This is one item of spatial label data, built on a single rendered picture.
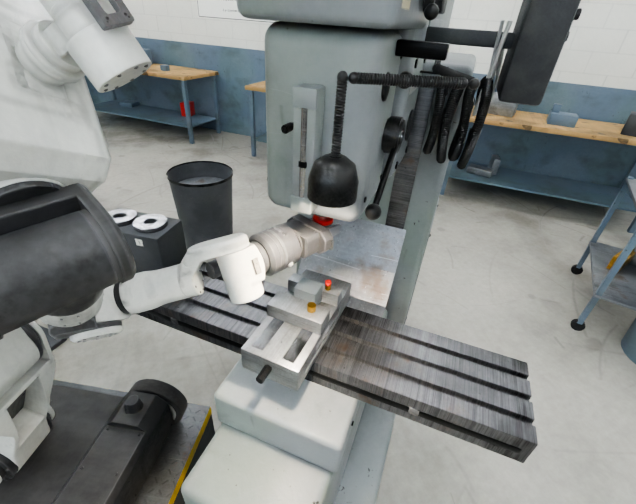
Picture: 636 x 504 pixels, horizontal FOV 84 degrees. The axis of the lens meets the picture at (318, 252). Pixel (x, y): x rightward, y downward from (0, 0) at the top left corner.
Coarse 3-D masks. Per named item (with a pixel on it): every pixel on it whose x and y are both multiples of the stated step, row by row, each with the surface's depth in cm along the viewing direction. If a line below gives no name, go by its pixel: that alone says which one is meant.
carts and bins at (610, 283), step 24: (192, 168) 278; (216, 168) 281; (192, 192) 244; (216, 192) 251; (624, 192) 248; (192, 216) 257; (216, 216) 262; (192, 240) 271; (576, 264) 288; (600, 264) 246; (624, 264) 238; (600, 288) 215; (624, 288) 224; (624, 336) 226
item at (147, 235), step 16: (128, 224) 100; (144, 224) 98; (160, 224) 99; (176, 224) 102; (128, 240) 98; (144, 240) 96; (160, 240) 96; (176, 240) 104; (144, 256) 99; (160, 256) 98; (176, 256) 105
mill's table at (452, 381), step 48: (240, 336) 93; (336, 336) 95; (384, 336) 96; (432, 336) 97; (336, 384) 88; (384, 384) 83; (432, 384) 84; (480, 384) 86; (528, 384) 85; (480, 432) 78; (528, 432) 75
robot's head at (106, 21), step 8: (88, 0) 32; (96, 0) 33; (112, 0) 34; (120, 0) 35; (88, 8) 33; (96, 8) 33; (120, 8) 35; (96, 16) 33; (104, 16) 33; (112, 16) 34; (120, 16) 34; (128, 16) 35; (104, 24) 33; (112, 24) 34; (120, 24) 35; (128, 24) 36
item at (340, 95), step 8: (344, 72) 42; (344, 80) 42; (336, 88) 43; (344, 88) 43; (336, 96) 43; (344, 96) 43; (336, 104) 44; (344, 104) 44; (336, 112) 44; (344, 112) 44; (336, 120) 45; (336, 128) 45; (336, 136) 46; (336, 144) 46; (336, 152) 47
